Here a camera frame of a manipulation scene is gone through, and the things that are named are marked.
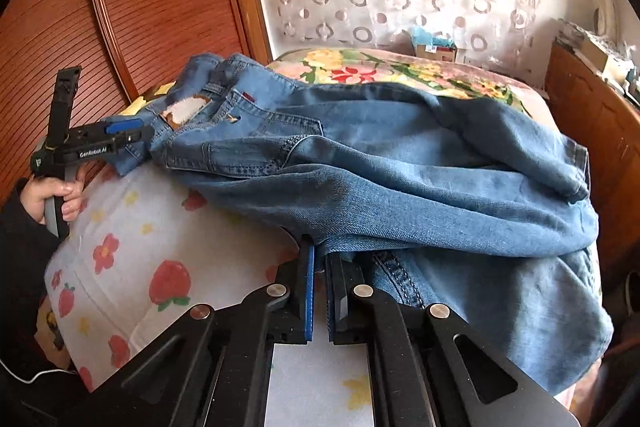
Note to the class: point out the cardboard box with blue bag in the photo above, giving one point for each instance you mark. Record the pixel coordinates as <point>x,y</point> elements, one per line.
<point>437,47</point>

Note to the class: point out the person's left forearm black sleeve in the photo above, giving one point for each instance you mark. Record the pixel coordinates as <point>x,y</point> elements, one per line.
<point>22,267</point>

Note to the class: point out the brown wooden wardrobe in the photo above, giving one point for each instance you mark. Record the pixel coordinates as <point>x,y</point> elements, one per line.
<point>125,7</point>

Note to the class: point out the brown wooden cabinet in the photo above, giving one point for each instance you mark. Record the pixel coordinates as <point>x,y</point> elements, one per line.
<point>595,127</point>

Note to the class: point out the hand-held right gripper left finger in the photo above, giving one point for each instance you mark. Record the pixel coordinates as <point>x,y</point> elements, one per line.
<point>310,297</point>

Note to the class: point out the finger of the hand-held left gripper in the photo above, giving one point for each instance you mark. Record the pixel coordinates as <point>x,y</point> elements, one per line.
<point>135,137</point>
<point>125,125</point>

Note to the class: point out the person's left hand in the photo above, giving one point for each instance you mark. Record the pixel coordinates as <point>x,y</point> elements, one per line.
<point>70,202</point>

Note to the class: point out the pile of boxes and papers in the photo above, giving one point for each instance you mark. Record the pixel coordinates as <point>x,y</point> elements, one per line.
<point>595,47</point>

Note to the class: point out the yellow pillow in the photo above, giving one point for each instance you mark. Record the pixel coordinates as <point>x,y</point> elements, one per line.
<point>149,94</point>

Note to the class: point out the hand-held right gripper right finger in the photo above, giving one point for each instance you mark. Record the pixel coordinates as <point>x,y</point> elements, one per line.
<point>345,289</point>

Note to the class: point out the white flower print bed sheet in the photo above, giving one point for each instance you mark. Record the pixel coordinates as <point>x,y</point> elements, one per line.
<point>150,237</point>

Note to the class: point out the blue denim pants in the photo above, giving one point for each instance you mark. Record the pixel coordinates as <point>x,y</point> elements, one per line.
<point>380,167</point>

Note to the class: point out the pink floral blanket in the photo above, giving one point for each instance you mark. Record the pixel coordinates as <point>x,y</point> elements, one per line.
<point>380,72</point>

